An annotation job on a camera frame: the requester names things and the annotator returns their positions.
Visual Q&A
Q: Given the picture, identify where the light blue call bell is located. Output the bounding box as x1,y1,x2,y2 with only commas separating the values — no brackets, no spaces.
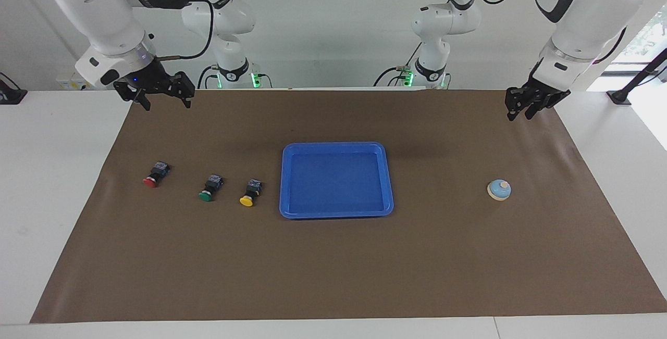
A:
487,179,512,202

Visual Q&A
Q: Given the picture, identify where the green mushroom push button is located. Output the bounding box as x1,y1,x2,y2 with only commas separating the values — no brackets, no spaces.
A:
199,174,225,203

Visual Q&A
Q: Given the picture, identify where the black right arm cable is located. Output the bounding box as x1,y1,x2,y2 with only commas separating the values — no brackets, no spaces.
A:
156,0,215,61

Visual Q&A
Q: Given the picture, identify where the black clamp mount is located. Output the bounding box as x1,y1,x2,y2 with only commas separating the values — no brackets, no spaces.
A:
0,72,28,104

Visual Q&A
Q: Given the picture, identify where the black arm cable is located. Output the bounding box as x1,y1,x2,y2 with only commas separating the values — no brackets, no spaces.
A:
156,0,215,61
469,0,628,64

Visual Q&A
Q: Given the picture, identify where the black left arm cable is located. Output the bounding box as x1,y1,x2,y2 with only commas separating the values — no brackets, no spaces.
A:
469,0,628,64

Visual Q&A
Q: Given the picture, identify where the yellow mushroom push button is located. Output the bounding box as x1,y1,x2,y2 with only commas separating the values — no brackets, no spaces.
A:
239,178,263,207

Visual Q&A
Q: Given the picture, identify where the brown table mat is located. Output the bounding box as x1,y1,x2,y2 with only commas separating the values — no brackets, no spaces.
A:
30,88,667,324

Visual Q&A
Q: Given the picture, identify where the black base cable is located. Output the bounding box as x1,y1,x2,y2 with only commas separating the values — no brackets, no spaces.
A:
197,65,219,90
373,42,422,87

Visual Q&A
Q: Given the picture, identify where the black camera stand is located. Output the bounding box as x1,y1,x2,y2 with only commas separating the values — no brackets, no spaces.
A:
606,47,667,105

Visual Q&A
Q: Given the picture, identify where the red mushroom push button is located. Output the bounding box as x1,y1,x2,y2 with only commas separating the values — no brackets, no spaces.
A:
143,161,171,189

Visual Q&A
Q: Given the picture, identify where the blue plastic tray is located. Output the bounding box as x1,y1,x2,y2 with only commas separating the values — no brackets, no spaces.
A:
279,142,394,220

